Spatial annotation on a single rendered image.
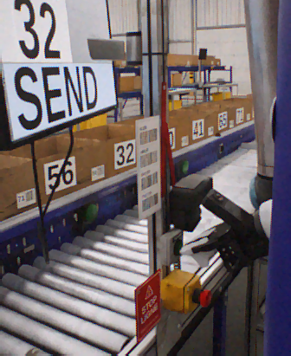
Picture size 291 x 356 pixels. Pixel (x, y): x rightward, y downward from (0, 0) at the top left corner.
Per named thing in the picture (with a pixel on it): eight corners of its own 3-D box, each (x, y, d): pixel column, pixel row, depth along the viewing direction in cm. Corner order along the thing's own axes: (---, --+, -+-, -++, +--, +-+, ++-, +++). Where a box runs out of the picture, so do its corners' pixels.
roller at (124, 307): (156, 334, 96) (155, 317, 95) (14, 281, 123) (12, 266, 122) (165, 324, 100) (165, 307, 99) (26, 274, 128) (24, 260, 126)
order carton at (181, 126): (155, 160, 202) (154, 126, 198) (108, 155, 217) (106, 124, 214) (190, 146, 234) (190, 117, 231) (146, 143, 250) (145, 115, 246)
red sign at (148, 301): (138, 344, 80) (135, 290, 78) (134, 342, 81) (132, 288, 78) (174, 305, 94) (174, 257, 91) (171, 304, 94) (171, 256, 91)
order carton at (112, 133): (107, 180, 170) (106, 139, 166) (57, 171, 185) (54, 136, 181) (155, 160, 202) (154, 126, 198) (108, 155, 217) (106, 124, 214)
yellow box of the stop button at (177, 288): (193, 319, 86) (194, 290, 84) (159, 307, 90) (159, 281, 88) (218, 288, 98) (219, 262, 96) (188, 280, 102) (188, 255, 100)
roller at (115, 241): (208, 276, 123) (209, 262, 122) (80, 243, 150) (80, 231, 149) (214, 270, 127) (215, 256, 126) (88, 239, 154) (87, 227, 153)
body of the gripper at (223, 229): (224, 274, 80) (278, 257, 73) (203, 240, 79) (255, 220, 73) (235, 254, 86) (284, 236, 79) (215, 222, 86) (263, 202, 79)
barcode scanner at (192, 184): (216, 211, 97) (215, 171, 93) (196, 236, 87) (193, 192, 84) (191, 208, 100) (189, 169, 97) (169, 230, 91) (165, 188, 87)
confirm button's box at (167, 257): (171, 268, 86) (171, 239, 85) (159, 264, 88) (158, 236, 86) (185, 255, 92) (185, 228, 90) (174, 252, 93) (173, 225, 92)
